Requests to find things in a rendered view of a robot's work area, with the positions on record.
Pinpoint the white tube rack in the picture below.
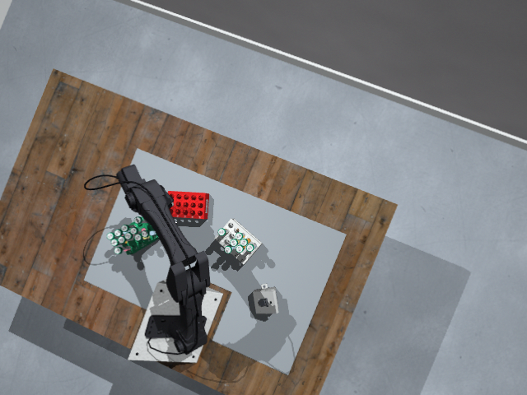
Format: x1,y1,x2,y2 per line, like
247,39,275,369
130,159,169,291
214,218,262,264

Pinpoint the red test tube rack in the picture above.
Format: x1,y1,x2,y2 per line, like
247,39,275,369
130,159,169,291
168,191,209,219

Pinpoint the grey bench mat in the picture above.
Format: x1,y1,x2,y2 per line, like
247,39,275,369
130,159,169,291
84,148,346,375

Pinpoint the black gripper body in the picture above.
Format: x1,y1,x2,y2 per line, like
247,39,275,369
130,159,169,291
141,185,174,223

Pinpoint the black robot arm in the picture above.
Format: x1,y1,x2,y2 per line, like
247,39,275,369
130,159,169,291
116,165,210,355

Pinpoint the green test tube rack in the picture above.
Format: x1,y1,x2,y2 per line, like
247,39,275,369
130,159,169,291
122,222,159,255

